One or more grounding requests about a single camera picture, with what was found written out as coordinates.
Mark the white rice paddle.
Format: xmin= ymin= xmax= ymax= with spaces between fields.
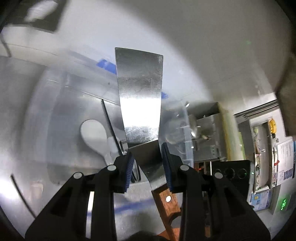
xmin=80 ymin=119 xmax=119 ymax=166

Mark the metal spatula wooden handle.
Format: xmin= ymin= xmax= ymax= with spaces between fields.
xmin=115 ymin=47 xmax=177 ymax=240

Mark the stainless kitchen appliance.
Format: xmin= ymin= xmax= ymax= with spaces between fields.
xmin=188 ymin=102 xmax=227 ymax=163

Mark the cream cutting board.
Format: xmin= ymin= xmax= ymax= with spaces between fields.
xmin=218 ymin=103 xmax=245 ymax=161

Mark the black chopstick in box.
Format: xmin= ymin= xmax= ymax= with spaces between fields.
xmin=101 ymin=100 xmax=126 ymax=156

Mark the clear plastic storage box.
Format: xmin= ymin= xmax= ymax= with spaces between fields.
xmin=25 ymin=51 xmax=195 ymax=186

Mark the black chopstick on table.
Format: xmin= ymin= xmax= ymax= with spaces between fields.
xmin=10 ymin=173 xmax=37 ymax=219

